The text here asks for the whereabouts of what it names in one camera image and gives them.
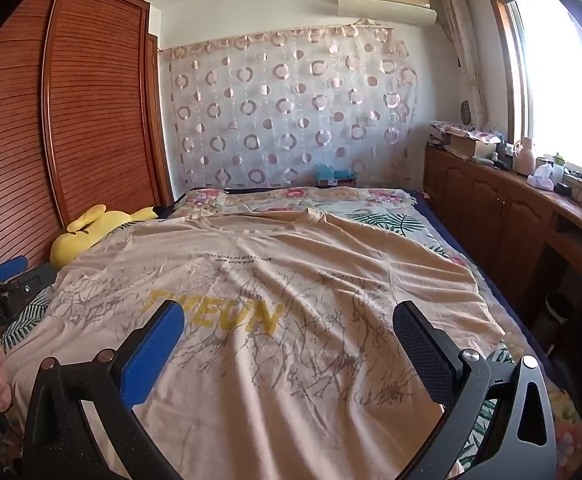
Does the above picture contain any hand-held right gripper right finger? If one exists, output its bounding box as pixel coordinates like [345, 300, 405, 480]
[392, 301, 558, 480]

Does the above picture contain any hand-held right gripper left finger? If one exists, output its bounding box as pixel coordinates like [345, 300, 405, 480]
[21, 301, 186, 480]

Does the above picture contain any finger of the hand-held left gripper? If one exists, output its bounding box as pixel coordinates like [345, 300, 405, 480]
[0, 255, 30, 296]

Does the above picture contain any beige printed T-shirt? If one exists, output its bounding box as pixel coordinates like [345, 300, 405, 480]
[2, 207, 506, 480]

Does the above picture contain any yellow plush toy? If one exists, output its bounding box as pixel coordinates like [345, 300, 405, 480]
[51, 204, 159, 271]

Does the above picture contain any black trash bin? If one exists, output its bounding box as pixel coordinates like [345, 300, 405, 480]
[541, 292, 579, 356]

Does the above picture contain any green leaf-print bed sheet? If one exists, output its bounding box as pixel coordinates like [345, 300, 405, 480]
[1, 207, 516, 480]

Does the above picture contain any wooden window ledge headboard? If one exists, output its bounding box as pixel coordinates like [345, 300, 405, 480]
[423, 145, 582, 321]

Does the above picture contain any floral blanket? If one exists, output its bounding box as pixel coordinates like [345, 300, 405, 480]
[168, 186, 582, 480]

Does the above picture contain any wooden slatted wardrobe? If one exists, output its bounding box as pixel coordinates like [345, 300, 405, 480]
[0, 0, 174, 276]

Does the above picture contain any blue tissue pack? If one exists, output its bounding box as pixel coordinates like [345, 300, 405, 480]
[315, 163, 356, 188]

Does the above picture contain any plastic tissue pack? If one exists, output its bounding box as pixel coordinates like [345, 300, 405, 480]
[527, 164, 556, 192]

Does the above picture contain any cardboard box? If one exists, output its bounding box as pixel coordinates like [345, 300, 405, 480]
[443, 132, 499, 161]

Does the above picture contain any pink thermos jug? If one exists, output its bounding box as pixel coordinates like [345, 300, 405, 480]
[513, 137, 536, 176]

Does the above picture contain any stack of books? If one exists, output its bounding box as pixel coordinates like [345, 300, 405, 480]
[430, 120, 504, 143]

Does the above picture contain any circle-patterned sheer curtain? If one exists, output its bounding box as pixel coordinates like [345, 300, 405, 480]
[161, 17, 419, 191]

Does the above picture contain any window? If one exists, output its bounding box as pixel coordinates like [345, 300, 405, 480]
[488, 0, 582, 201]

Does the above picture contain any tied window curtain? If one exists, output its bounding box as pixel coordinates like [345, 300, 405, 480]
[438, 0, 489, 131]

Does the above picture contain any white wall air conditioner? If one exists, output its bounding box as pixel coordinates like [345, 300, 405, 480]
[337, 0, 438, 26]

